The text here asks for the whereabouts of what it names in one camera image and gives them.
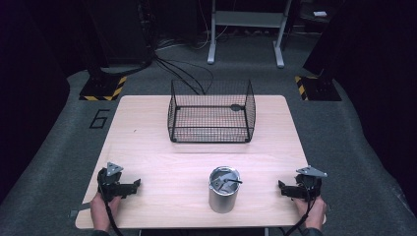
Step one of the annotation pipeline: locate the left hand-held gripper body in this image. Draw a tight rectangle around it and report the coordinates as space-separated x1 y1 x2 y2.
96 161 132 202

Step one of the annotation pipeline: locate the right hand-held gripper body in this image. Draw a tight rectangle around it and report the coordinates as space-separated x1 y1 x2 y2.
286 165 328 203

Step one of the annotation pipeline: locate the person's left hand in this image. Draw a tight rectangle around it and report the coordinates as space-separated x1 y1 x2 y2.
89 192 122 233

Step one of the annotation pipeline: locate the bundle of black floor cables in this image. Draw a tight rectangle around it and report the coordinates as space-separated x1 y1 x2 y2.
152 53 214 96

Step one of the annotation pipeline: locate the person's right hand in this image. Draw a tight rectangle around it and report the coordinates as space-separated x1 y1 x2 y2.
293 196 328 231

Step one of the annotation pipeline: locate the black yellow striped stand base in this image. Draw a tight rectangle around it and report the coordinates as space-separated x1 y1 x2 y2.
78 75 128 102
293 75 343 102

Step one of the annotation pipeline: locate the black wire mesh basket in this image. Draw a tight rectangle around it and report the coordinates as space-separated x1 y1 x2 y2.
166 79 258 145

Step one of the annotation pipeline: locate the grey tape strip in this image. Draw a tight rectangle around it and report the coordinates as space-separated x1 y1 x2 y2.
68 202 91 219

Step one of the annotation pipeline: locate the white metal stand frame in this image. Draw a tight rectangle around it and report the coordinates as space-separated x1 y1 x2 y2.
207 0 293 69

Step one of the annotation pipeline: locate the light wooden table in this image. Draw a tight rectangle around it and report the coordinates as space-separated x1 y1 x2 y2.
74 94 328 230

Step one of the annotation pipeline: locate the silver metal cup with lid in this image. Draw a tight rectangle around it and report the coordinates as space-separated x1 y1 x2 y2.
208 165 244 214

